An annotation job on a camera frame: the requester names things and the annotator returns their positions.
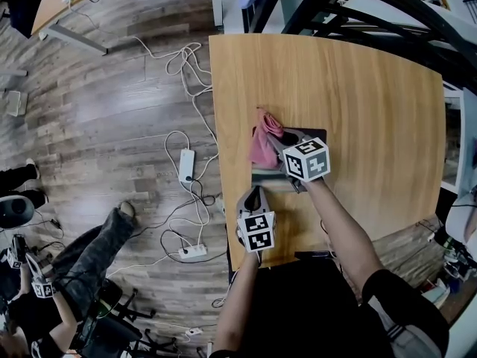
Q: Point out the slim white power strip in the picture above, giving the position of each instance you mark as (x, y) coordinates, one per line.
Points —
(186, 164)

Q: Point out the long wooden desk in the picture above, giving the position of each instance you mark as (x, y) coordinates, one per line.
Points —
(52, 6)

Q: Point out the person's left forearm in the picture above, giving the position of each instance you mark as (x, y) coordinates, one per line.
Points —
(234, 304)

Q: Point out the black green device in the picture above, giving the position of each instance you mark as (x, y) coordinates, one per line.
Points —
(108, 298)

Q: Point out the small white floor box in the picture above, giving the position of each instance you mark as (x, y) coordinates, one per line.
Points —
(15, 103)

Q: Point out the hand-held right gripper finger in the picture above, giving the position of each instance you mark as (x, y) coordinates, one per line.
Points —
(305, 136)
(278, 149)

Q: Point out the person's right forearm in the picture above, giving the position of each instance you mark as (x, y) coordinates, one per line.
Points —
(343, 237)

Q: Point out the black office chair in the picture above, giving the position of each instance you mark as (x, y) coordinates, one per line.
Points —
(115, 330)

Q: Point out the grey black rounded device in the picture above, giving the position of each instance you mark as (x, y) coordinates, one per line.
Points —
(16, 211)

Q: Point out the person's black clothing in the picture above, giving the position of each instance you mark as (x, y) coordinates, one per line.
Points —
(298, 311)

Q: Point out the black flat box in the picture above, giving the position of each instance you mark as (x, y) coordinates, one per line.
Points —
(313, 255)

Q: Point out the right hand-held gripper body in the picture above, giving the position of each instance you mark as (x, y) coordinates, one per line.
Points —
(307, 160)

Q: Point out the pink cloth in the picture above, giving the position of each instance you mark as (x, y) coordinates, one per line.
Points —
(262, 144)

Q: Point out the white multi-socket power strip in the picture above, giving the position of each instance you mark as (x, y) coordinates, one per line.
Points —
(192, 252)

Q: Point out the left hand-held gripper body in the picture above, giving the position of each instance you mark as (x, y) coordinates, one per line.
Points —
(259, 231)

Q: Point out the dark printed mat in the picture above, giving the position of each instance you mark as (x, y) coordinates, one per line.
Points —
(270, 181)

